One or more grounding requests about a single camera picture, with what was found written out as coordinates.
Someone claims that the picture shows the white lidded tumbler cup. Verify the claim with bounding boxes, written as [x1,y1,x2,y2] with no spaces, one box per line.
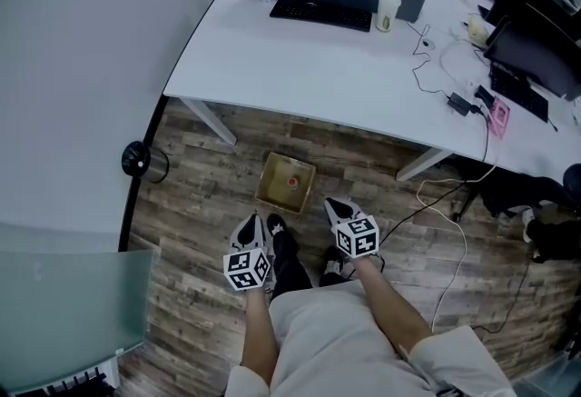
[375,0,403,33]

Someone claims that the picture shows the white coiled desk cable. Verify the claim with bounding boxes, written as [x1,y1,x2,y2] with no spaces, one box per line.
[438,40,491,87]

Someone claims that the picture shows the person's left forearm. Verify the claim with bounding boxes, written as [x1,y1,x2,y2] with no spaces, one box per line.
[240,288,281,382]

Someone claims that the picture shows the thin black desk cable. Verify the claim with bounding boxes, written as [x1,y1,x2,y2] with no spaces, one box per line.
[410,22,455,96]

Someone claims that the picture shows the black cable hub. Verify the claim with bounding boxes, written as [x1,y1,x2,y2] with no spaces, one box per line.
[474,84,496,108]

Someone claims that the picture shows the brown cardboard box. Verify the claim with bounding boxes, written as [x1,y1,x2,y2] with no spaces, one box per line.
[253,152,317,215]

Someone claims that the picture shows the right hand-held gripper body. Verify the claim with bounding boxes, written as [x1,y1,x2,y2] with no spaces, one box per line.
[333,213,380,259]

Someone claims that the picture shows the steel trash can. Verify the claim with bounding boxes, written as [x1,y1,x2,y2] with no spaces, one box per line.
[121,140,170,184]

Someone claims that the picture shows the long black floor cable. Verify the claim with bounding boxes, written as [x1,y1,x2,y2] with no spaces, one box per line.
[376,106,491,251]

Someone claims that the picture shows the person's light grey shirt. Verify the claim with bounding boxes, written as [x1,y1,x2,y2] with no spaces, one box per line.
[224,281,518,397]

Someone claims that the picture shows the person's black left shoe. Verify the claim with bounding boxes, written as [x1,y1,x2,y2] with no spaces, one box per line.
[266,213,288,238]

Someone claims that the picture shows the black power adapter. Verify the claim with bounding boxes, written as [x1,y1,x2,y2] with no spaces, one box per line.
[447,91,473,117]

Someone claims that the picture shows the black office chair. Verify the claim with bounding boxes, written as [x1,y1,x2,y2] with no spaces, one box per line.
[453,158,581,223]

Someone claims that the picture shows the frosted glass panel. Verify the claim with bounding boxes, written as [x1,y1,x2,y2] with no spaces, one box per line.
[0,248,155,394]

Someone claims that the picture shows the black keyboard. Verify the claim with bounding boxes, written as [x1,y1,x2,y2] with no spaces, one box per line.
[489,63,550,124]
[270,0,373,33]

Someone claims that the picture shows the long white floor cable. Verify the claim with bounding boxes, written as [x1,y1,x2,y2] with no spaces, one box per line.
[416,163,498,335]

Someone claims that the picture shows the person's right forearm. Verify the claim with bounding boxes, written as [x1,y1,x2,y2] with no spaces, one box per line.
[353,256,435,360]

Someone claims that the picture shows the beige tissue pack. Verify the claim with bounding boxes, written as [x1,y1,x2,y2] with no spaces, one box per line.
[467,13,496,46]

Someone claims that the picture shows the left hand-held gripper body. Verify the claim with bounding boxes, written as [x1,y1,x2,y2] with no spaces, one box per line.
[222,243,273,293]

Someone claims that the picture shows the person's black trousers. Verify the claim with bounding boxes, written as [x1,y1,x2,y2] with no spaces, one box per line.
[271,229,314,296]

